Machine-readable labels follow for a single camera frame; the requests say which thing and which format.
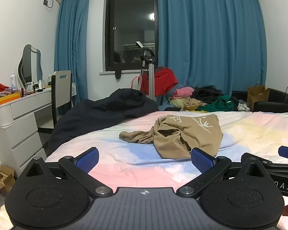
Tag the black hanging pouch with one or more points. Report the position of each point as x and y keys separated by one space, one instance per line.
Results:
x=117 y=73

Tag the bed with pastel sheet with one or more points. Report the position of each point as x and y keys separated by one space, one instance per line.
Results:
x=254 y=129

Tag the white dressing table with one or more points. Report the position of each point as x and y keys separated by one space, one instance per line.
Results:
x=19 y=124

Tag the wide blue curtain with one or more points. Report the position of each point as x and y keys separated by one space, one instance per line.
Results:
x=206 y=40

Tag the tan t-shirt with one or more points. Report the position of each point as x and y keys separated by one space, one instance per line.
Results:
x=189 y=134

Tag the narrow blue curtain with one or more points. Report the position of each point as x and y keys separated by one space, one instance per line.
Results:
x=72 y=40

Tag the white spray bottle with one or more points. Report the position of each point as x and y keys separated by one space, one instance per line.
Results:
x=13 y=81

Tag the green garment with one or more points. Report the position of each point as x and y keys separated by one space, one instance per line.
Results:
x=220 y=105

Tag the black framed window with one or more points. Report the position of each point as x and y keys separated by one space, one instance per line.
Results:
x=129 y=28

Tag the white chair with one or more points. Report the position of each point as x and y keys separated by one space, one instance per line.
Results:
x=61 y=88

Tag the purple scrunchie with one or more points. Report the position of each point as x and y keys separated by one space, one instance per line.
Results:
x=8 y=91

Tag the cardboard boxes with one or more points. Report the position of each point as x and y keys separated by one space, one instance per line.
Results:
x=1 y=178

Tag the camera stand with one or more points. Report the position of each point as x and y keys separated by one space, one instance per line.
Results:
x=150 y=81

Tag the brown paper bag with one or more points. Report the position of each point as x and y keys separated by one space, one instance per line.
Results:
x=256 y=94

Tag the pink garment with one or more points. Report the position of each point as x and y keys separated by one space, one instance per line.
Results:
x=183 y=92

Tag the red garment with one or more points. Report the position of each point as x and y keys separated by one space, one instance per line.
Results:
x=164 y=80

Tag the beige garment pile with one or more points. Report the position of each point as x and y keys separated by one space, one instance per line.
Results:
x=188 y=103

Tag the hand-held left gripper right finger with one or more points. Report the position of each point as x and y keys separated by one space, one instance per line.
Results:
x=201 y=161

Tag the white patterned garment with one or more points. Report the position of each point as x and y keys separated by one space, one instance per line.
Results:
x=243 y=106

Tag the pink hanger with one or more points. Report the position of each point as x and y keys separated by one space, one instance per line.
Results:
x=134 y=81

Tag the wavy vanity mirror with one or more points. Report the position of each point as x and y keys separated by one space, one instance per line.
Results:
x=28 y=64

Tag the black garment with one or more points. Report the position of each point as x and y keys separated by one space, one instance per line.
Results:
x=206 y=93

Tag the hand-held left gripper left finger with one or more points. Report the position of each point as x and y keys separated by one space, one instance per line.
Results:
x=87 y=160

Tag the black sofa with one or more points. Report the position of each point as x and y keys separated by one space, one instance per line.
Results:
x=273 y=106

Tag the dark navy blanket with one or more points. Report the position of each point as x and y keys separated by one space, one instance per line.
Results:
x=98 y=115

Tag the orange tray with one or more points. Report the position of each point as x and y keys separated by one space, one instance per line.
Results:
x=4 y=98

